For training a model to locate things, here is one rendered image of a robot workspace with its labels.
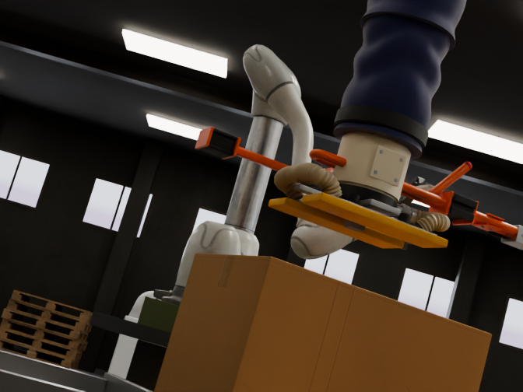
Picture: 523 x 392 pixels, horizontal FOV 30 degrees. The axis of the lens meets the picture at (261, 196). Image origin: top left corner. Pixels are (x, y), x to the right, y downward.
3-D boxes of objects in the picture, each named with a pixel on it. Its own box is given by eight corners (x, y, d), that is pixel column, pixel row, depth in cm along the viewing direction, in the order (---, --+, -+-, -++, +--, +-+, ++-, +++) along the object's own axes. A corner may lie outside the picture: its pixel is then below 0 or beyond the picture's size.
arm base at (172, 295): (156, 301, 298) (162, 284, 299) (226, 321, 295) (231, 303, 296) (147, 296, 280) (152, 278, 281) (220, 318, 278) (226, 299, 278)
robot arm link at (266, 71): (294, 74, 295) (303, 89, 308) (263, 29, 301) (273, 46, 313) (258, 99, 296) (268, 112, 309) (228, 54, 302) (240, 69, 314)
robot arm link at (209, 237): (166, 281, 283) (187, 210, 287) (185, 290, 300) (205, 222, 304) (217, 296, 278) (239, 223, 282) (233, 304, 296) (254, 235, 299)
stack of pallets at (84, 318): (80, 369, 1567) (97, 314, 1583) (71, 369, 1480) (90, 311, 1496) (3, 347, 1567) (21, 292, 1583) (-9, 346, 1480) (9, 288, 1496)
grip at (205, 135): (205, 145, 240) (211, 126, 241) (194, 148, 248) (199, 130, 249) (236, 156, 243) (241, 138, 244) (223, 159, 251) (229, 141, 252)
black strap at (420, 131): (362, 114, 220) (366, 98, 221) (316, 127, 241) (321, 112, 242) (443, 148, 228) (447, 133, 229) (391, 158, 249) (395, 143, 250)
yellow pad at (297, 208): (283, 204, 229) (289, 184, 229) (266, 206, 238) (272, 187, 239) (403, 248, 241) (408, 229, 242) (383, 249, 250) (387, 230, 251)
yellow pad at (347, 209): (320, 200, 211) (326, 178, 212) (300, 202, 220) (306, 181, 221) (447, 248, 223) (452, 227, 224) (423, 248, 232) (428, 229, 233)
